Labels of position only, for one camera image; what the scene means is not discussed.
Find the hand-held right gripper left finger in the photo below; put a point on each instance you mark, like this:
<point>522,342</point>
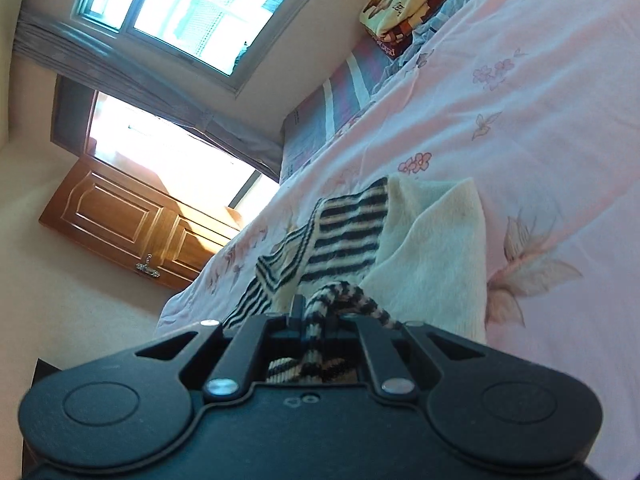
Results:
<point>250,345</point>

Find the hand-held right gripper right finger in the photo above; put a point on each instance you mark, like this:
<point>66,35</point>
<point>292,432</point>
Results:
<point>372,350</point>

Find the cream striped knit sweater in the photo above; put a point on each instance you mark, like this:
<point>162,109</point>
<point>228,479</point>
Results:
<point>430,245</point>

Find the brown wooden door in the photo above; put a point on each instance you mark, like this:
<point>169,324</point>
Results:
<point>115,210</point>

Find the striped mattress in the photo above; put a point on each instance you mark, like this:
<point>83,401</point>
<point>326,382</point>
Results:
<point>345,95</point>

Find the grey curtain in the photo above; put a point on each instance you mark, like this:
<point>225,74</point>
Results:
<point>150,90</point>

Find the pink floral bed sheet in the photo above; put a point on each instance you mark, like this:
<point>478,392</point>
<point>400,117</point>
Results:
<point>550,135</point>

